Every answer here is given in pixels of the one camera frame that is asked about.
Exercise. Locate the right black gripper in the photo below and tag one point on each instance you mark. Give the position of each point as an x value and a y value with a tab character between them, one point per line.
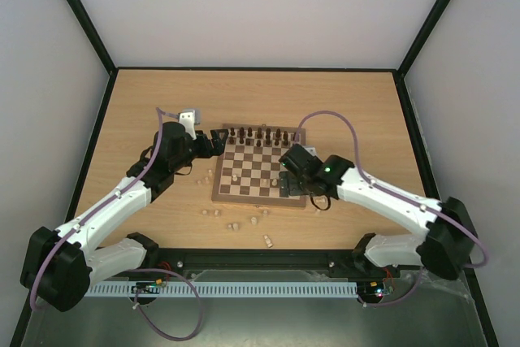
290	184

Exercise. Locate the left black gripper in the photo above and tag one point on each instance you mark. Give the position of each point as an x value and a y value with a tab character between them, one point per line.
218	148

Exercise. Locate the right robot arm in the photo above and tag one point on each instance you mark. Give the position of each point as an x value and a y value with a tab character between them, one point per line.
440	235

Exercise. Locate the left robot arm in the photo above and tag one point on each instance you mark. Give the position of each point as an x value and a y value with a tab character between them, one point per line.
62	264

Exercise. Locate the wooden chess board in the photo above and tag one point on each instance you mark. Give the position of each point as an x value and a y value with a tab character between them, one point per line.
252	164

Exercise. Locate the lying light chess piece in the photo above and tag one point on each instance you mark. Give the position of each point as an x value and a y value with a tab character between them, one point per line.
268	241

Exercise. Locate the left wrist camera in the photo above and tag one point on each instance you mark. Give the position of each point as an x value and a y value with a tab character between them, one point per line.
191	115

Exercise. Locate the black aluminium frame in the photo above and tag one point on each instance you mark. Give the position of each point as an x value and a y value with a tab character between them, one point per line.
291	257

